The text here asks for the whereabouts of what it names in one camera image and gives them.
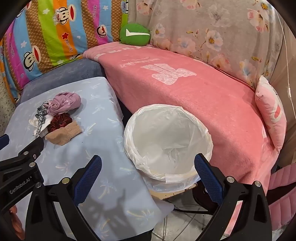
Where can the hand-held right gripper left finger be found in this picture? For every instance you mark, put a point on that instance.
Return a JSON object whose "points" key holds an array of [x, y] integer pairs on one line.
{"points": [[89, 178]]}

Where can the person's left hand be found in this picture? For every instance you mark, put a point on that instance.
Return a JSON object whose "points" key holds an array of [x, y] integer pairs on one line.
{"points": [[16, 222]]}

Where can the white cloth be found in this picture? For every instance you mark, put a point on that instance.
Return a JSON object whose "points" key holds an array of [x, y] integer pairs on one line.
{"points": [[34, 121]]}

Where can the green round cushion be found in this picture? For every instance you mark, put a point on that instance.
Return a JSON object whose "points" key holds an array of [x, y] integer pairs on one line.
{"points": [[134, 34]]}

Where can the pink pillow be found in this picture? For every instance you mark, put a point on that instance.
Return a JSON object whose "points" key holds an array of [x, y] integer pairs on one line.
{"points": [[270, 111]]}

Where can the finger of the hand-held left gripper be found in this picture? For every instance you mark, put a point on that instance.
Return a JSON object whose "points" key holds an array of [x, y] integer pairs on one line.
{"points": [[3, 139], [34, 144]]}

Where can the pink chair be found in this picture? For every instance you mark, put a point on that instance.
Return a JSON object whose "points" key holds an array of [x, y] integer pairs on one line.
{"points": [[284, 185]]}

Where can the grey floral sheet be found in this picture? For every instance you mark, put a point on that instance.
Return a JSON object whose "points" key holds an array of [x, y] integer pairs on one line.
{"points": [[196, 23]]}

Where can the dark red scrunchie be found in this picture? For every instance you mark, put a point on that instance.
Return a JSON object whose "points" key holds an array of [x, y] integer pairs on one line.
{"points": [[60, 122]]}

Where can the pink blanket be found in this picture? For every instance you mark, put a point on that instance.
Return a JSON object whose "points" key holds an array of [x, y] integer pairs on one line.
{"points": [[196, 97]]}

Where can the striped cartoon blanket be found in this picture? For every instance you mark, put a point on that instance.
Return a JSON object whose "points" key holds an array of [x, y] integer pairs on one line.
{"points": [[46, 34]]}

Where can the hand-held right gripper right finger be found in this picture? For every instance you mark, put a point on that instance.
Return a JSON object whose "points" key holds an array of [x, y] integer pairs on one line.
{"points": [[208, 180]]}

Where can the white lined trash bin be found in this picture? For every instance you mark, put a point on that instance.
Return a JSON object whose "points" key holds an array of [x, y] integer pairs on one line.
{"points": [[161, 139]]}

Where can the beige sock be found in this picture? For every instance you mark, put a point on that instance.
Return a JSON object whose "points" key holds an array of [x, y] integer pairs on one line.
{"points": [[67, 134]]}

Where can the light blue table cloth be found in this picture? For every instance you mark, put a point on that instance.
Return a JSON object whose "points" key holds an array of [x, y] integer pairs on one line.
{"points": [[104, 111]]}

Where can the blue grey ottoman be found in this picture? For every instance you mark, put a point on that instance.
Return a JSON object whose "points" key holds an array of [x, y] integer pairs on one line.
{"points": [[69, 69]]}

